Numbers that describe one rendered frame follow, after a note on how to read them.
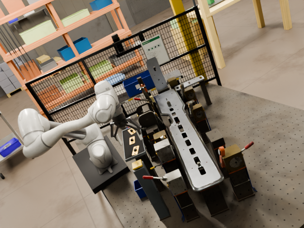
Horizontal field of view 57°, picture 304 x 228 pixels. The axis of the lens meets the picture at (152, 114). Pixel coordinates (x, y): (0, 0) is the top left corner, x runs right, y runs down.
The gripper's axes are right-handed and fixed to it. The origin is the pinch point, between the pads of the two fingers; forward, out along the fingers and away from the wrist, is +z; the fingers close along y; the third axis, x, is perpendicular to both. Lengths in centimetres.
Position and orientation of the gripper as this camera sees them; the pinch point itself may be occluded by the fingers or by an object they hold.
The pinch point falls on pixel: (130, 140)
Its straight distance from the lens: 173.4
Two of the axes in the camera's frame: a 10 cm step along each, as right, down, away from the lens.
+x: 0.9, -5.2, 8.5
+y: 9.2, -2.8, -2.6
